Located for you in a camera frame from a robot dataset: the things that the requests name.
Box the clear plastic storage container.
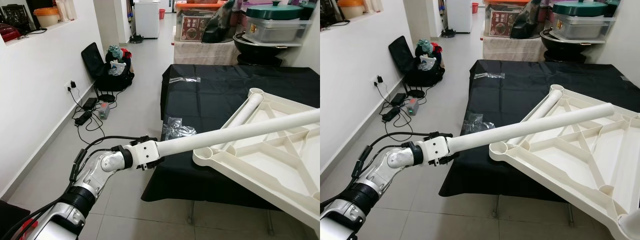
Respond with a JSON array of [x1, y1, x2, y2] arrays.
[[550, 12, 617, 42], [245, 17, 313, 45]]

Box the white stacked cups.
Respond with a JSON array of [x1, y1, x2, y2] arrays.
[[54, 0, 76, 22], [360, 0, 383, 15]]

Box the metal table frame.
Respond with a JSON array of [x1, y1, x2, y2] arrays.
[[187, 200, 276, 236], [492, 195, 576, 228]]

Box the black wok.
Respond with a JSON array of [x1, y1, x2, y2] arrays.
[[233, 34, 288, 66], [540, 29, 591, 63]]

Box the black mesh item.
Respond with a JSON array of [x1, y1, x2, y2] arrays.
[[0, 4, 31, 31]]

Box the orange lidded tub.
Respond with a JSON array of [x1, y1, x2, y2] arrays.
[[34, 6, 61, 28], [338, 0, 366, 20]]

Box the white cabinet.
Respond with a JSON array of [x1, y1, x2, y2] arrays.
[[134, 0, 161, 39], [446, 0, 473, 33]]

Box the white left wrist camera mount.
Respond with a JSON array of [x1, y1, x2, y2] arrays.
[[415, 136, 451, 165], [124, 140, 162, 168]]

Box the black plastic bag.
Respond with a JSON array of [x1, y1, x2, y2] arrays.
[[510, 0, 543, 40], [201, 0, 236, 44]]

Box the clear tape cross patch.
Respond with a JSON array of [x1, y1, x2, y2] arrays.
[[162, 117, 197, 141], [460, 112, 496, 137]]

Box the black floor cable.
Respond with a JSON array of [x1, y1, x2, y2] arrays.
[[375, 80, 428, 143], [67, 85, 118, 146]]

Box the dark red round pot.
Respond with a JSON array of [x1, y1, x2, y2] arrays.
[[0, 23, 22, 43]]

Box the black tablecloth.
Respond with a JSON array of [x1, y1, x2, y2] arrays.
[[141, 64, 321, 211], [439, 59, 640, 203]]

